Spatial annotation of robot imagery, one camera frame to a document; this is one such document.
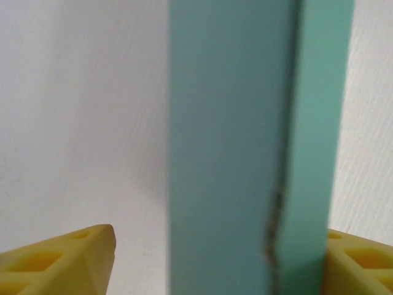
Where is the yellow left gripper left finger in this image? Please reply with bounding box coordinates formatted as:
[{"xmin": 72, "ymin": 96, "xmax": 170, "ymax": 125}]
[{"xmin": 0, "ymin": 224, "xmax": 117, "ymax": 295}]

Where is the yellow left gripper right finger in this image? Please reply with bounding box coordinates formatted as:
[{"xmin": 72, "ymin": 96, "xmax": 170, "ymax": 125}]
[{"xmin": 322, "ymin": 228, "xmax": 393, "ymax": 295}]

